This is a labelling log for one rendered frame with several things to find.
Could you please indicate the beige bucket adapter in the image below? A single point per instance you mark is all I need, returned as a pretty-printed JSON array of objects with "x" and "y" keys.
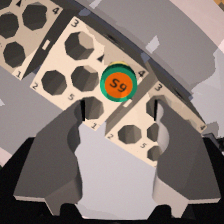
[
  {"x": 67, "y": 59},
  {"x": 22, "y": 31},
  {"x": 139, "y": 111}
]

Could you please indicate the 50 ml tube with green cap and orange s9 dot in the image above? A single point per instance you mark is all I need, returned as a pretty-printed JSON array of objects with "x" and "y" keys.
[{"x": 118, "y": 82}]

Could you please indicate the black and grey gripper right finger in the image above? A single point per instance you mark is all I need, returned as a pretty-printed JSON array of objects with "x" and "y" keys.
[{"x": 189, "y": 174}]

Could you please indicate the grey bench mat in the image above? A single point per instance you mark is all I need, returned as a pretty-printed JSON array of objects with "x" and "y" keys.
[{"x": 116, "y": 184}]

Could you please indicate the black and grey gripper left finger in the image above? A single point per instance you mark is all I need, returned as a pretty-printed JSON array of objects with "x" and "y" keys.
[{"x": 44, "y": 172}]

